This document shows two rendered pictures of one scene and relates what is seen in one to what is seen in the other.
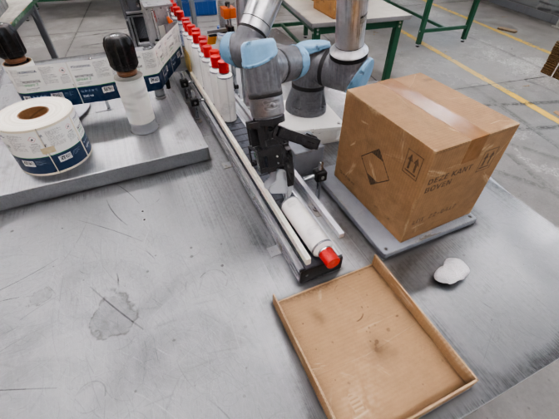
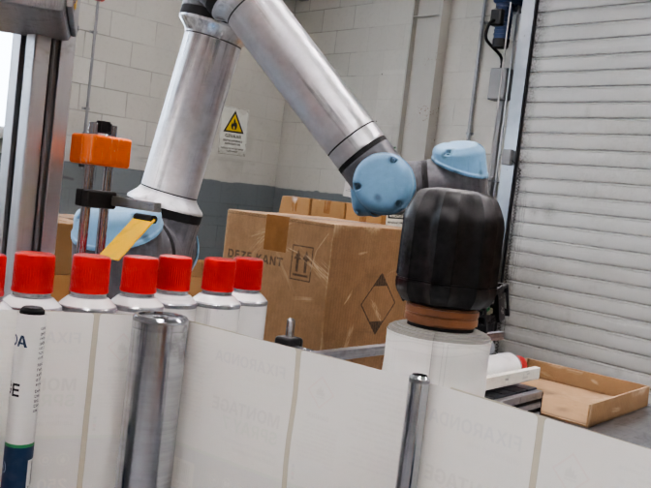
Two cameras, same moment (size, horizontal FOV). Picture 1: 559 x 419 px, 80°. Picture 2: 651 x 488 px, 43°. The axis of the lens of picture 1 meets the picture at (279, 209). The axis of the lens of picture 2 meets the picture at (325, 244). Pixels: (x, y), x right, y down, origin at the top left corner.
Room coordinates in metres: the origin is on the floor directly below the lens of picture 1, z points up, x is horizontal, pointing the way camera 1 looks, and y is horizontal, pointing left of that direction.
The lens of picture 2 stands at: (1.41, 1.01, 1.16)
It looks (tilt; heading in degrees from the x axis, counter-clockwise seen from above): 3 degrees down; 243
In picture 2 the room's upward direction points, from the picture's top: 7 degrees clockwise
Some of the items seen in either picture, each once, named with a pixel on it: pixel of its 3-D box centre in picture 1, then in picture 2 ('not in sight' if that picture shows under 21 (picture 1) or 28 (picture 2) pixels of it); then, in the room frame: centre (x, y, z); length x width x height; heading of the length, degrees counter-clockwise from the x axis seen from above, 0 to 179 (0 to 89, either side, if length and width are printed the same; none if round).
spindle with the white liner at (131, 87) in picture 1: (131, 86); (434, 371); (1.02, 0.46, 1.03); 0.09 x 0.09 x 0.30
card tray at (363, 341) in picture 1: (363, 337); (553, 388); (0.29, -0.17, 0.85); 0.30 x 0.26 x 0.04; 24
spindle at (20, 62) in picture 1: (22, 71); not in sight; (1.12, 0.86, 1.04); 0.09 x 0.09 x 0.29
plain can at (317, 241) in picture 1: (309, 231); (493, 370); (0.52, -0.07, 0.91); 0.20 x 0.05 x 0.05; 26
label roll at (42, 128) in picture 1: (46, 135); not in sight; (0.86, 0.69, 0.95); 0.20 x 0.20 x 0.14
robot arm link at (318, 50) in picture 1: (312, 62); (118, 252); (1.15, -0.11, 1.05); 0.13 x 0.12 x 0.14; 56
